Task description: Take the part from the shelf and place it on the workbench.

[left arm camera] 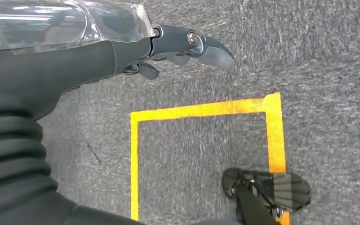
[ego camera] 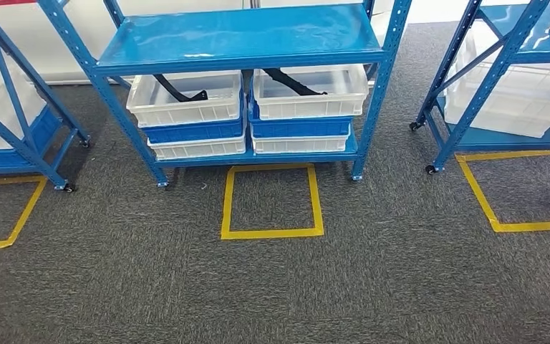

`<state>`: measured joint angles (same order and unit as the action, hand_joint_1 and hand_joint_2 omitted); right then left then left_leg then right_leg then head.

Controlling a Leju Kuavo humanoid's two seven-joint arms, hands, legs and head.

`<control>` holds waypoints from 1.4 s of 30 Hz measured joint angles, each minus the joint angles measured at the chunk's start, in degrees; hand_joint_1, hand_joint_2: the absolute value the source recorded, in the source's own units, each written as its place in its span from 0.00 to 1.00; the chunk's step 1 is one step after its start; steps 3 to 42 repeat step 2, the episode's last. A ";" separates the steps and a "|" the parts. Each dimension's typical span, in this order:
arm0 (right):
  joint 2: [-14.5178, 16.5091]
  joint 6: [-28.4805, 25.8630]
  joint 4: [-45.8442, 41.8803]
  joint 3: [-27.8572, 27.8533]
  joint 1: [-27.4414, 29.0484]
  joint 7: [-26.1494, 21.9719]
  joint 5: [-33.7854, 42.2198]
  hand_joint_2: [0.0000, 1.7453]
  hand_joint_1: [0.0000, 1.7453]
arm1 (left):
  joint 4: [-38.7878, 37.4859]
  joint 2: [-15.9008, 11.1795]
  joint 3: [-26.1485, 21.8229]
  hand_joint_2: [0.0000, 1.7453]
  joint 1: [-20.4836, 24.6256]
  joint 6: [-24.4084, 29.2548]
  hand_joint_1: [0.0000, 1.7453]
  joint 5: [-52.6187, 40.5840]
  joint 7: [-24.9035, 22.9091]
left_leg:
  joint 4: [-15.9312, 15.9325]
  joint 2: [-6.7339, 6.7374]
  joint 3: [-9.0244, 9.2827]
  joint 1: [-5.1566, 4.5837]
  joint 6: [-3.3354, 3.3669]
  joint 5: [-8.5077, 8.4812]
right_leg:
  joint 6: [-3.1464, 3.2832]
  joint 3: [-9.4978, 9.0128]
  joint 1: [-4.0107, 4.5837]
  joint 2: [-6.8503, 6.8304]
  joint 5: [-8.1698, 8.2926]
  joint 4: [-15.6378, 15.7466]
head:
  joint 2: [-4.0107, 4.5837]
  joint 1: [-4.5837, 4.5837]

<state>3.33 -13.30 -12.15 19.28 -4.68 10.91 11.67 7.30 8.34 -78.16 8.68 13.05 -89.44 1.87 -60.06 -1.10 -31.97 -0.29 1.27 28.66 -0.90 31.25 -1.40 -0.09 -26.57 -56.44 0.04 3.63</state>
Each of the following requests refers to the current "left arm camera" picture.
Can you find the yellow floor tape square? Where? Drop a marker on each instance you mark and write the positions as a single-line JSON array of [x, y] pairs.
[[274, 136]]

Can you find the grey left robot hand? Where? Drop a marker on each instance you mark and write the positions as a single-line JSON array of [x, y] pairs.
[[59, 62]]

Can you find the black robot foot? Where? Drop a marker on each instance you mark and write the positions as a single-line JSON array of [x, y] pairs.
[[288, 191]]

